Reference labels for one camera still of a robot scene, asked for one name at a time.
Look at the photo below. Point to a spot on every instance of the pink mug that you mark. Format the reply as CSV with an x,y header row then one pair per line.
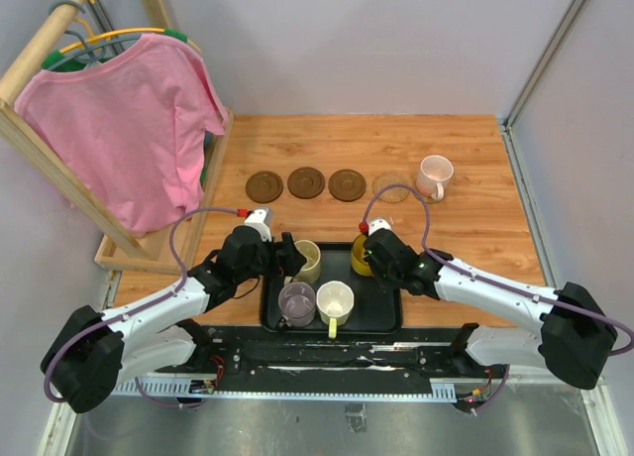
x,y
434,174

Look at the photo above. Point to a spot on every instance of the white mug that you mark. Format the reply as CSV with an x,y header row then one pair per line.
x,y
335,302

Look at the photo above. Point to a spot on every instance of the lilac mug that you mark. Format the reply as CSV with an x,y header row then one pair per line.
x,y
297,305

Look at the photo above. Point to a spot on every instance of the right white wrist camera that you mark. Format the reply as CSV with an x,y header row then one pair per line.
x,y
367,228

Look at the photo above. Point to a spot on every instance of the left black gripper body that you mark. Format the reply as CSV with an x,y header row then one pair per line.
x,y
267,261

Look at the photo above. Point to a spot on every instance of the pink t-shirt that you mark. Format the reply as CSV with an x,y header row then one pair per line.
x,y
132,129

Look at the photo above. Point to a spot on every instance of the woven rattan coaster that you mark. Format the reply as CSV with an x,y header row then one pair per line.
x,y
431,198
391,186

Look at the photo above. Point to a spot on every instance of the yellow green hanger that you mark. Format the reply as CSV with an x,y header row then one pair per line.
x,y
154,8

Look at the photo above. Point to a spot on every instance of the brown wooden coaster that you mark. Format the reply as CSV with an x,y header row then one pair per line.
x,y
347,185
264,187
306,183

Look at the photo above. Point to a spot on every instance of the aluminium frame post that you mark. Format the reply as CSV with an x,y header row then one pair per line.
x,y
547,57

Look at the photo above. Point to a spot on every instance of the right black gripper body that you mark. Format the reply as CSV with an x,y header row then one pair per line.
x,y
384,276

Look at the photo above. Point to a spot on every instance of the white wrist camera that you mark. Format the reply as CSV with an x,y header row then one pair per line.
x,y
260,219
367,228

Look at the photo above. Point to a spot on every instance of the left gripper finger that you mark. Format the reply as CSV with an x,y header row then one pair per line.
x,y
285,247
293,266

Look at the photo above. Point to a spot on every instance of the cream yellow mug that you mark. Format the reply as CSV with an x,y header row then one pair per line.
x,y
311,271

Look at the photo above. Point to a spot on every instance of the black plastic tray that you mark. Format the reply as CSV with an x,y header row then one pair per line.
x,y
377,311

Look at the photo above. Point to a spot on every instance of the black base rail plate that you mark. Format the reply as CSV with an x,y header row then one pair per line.
x,y
252,359

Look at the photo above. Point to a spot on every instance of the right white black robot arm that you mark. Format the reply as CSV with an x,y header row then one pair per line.
x,y
563,331

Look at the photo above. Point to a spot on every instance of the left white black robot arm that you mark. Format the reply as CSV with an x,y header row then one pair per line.
x,y
96,350

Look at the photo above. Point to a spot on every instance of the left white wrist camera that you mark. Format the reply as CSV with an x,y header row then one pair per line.
x,y
260,219

